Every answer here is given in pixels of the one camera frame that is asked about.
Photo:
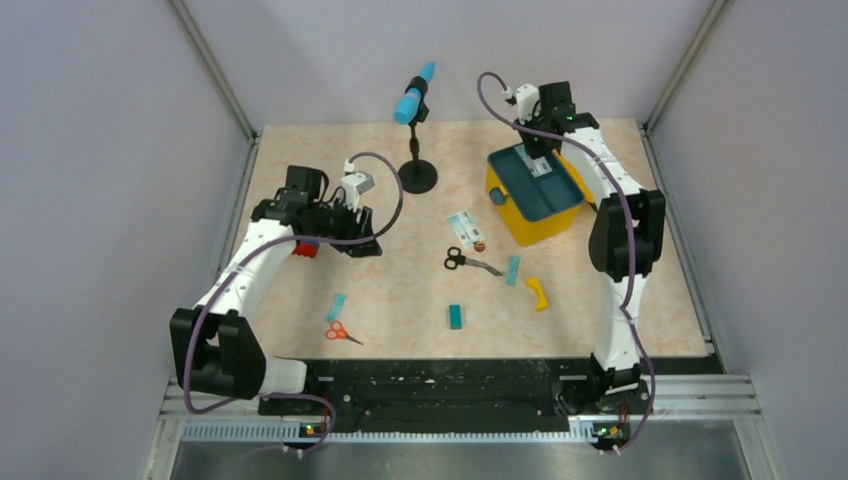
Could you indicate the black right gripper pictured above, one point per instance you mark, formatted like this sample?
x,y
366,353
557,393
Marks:
x,y
533,150

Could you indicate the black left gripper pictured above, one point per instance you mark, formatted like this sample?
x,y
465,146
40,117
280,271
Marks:
x,y
355,229

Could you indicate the white teal label packet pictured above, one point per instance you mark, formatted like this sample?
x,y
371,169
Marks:
x,y
537,166

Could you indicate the teal divided tray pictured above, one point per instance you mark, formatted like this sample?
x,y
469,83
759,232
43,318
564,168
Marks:
x,y
536,199

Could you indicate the teal sachet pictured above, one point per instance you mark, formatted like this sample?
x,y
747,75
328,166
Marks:
x,y
336,307
512,270

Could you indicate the white printed packet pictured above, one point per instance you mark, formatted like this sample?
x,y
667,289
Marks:
x,y
466,229

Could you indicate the black handled bandage shears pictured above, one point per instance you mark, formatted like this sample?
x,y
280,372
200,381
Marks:
x,y
456,258

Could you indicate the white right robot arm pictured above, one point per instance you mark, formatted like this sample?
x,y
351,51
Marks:
x,y
627,234

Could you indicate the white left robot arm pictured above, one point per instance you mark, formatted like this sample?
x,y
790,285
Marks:
x,y
214,347

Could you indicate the yellow medicine kit box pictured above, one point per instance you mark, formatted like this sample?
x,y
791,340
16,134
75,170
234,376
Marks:
x,y
528,233

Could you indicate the colourful toy brick block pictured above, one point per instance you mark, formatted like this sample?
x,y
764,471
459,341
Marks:
x,y
306,249

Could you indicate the blue microphone on stand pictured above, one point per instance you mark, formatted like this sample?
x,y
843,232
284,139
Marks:
x,y
418,176

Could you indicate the small orange scissors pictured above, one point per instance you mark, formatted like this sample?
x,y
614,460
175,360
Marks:
x,y
337,331

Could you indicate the teal rectangular block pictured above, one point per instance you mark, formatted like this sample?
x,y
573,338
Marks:
x,y
455,317

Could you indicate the yellow curved plastic piece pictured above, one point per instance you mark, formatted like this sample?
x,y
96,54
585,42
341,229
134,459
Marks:
x,y
535,285

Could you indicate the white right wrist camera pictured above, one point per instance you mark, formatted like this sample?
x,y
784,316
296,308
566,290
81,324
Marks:
x,y
525,98

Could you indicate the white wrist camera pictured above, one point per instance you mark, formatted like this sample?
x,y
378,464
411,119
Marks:
x,y
354,184
525,98

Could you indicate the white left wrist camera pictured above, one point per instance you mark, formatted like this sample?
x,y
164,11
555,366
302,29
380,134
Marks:
x,y
354,184

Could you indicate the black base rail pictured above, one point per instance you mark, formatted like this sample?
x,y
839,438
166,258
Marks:
x,y
455,396

